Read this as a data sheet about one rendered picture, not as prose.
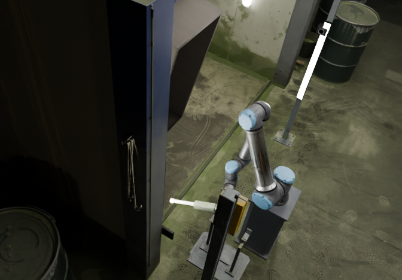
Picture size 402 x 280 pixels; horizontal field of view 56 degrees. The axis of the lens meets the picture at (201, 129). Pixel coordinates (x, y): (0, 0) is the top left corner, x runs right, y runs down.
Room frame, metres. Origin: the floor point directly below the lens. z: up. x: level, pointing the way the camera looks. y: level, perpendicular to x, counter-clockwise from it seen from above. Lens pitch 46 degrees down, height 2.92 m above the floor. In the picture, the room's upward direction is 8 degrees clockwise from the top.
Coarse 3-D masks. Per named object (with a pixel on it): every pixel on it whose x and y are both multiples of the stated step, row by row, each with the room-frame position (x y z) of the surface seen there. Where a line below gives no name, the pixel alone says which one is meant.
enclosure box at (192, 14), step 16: (192, 0) 2.45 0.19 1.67; (176, 16) 2.21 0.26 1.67; (192, 16) 2.27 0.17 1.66; (208, 16) 2.33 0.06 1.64; (176, 32) 2.05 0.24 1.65; (192, 32) 2.10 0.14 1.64; (208, 32) 2.49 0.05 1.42; (176, 48) 1.91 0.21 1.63; (192, 48) 2.53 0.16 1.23; (208, 48) 2.48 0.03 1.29; (176, 64) 2.59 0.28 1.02; (192, 64) 2.53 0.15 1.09; (176, 80) 2.58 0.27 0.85; (192, 80) 2.52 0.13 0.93; (176, 96) 2.57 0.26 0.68; (176, 112) 2.57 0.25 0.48
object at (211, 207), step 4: (172, 200) 1.48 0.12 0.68; (176, 200) 1.48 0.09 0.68; (180, 200) 1.48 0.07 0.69; (196, 200) 1.47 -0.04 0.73; (184, 204) 1.46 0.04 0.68; (188, 204) 1.45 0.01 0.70; (192, 204) 1.45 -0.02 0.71; (196, 204) 1.44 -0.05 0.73; (200, 204) 1.44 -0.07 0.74; (204, 204) 1.44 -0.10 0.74; (208, 204) 1.44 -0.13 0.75; (212, 204) 1.44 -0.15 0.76; (196, 208) 1.43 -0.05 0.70; (200, 208) 1.42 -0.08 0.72; (204, 208) 1.42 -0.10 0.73; (208, 208) 1.41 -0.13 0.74; (212, 208) 1.41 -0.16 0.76
